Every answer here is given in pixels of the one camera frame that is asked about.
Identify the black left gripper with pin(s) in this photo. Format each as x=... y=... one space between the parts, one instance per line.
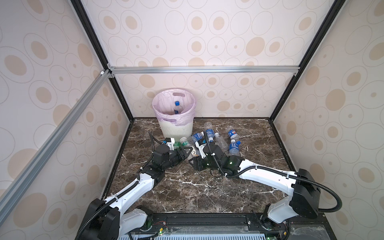
x=181 y=155

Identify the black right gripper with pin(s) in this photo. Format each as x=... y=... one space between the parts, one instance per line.
x=196 y=163

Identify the crane label white cap bottle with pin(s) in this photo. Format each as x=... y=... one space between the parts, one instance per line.
x=189 y=148

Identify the blue label white cap bottle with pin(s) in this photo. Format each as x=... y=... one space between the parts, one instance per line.
x=234 y=148

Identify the small Pepsi label bottle back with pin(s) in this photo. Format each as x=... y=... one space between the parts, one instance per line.
x=232 y=133

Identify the clear bottle pink label blue cap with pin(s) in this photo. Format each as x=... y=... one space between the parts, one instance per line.
x=177 y=108

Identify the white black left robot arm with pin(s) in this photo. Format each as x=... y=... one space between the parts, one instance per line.
x=129 y=189

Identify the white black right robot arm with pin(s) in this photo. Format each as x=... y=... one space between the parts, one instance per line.
x=302 y=192

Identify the green bottle near bin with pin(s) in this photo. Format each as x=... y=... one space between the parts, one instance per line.
x=177 y=145

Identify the white ribbed waste bin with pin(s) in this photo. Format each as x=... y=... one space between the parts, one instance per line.
x=170 y=130

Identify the pink bin liner bag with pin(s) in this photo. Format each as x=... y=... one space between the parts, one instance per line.
x=164 y=102

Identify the Pocari Sweat bottle lying sideways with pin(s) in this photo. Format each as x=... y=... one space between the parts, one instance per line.
x=195 y=138

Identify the clear unlabelled crushed bottle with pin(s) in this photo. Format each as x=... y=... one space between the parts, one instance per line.
x=220 y=141

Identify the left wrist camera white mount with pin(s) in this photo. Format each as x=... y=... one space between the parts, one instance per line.
x=170 y=143

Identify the aluminium rail back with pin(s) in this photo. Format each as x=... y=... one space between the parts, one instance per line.
x=210 y=70

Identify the aluminium rail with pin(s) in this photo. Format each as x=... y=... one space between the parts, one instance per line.
x=21 y=184
x=210 y=70

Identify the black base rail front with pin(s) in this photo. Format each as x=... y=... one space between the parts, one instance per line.
x=230 y=226

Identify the aluminium rail left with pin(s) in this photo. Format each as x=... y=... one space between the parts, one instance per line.
x=21 y=184

